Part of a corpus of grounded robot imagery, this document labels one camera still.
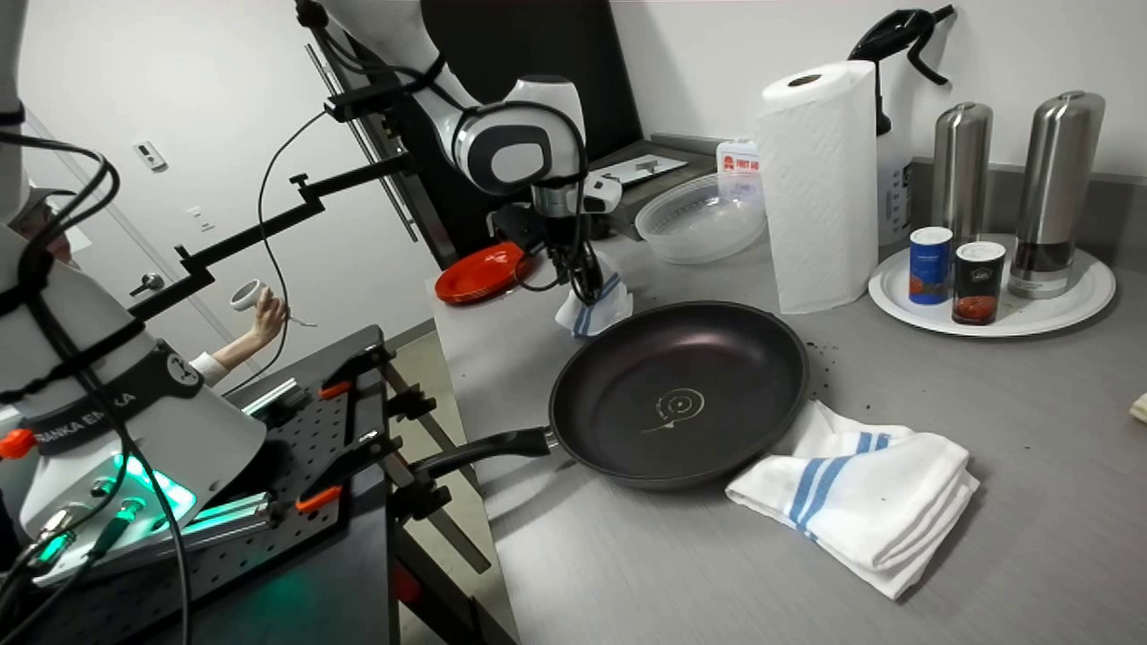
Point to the blue label spice jar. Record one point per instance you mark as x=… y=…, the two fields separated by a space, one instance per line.
x=929 y=272

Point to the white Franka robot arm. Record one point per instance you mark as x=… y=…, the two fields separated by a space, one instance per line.
x=520 y=150

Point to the folded white blue-striped towel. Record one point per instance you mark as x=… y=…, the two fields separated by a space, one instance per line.
x=861 y=489

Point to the white round plate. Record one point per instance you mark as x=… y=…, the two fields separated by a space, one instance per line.
x=1052 y=309

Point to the short steel grinder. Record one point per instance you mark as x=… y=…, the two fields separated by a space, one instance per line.
x=962 y=167

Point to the person's bare forearm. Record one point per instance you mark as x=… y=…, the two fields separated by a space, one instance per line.
x=229 y=353

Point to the large clear plastic bowl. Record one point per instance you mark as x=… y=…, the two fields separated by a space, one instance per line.
x=693 y=222

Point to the white wall thermostat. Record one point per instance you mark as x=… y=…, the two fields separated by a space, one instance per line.
x=151 y=157

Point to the dark label spice jar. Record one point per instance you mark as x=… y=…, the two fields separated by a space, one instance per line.
x=975 y=289

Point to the black nonstick frying pan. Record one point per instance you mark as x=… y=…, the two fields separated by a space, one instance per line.
x=683 y=397

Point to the red plate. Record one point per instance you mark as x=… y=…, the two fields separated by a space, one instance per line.
x=477 y=273

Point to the orange round knob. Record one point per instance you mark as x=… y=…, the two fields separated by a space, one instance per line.
x=16 y=443

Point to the person's bare hand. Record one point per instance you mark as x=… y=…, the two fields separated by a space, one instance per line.
x=273 y=318

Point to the tall steel grinder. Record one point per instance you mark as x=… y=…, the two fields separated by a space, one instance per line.
x=1058 y=180

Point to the white blue-striped towel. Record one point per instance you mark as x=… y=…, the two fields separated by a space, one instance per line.
x=594 y=318
x=861 y=489

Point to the spray bottle with black head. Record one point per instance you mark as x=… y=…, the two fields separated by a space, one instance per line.
x=901 y=36

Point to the black tilted board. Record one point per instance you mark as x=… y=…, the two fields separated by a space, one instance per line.
x=524 y=36

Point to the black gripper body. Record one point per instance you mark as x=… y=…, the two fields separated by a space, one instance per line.
x=568 y=242

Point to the white paper towel roll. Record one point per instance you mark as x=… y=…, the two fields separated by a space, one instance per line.
x=820 y=191

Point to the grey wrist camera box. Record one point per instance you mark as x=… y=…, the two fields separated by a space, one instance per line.
x=605 y=191

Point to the black jointed mount arm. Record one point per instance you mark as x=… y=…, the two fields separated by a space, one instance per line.
x=239 y=238

